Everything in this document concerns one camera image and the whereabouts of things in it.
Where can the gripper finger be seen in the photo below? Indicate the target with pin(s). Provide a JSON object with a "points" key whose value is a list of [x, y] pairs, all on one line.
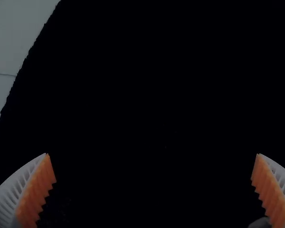
{"points": [[275, 197], [16, 199]]}

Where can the black mat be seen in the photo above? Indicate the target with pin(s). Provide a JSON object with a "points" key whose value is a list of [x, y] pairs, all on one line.
{"points": [[145, 95]]}

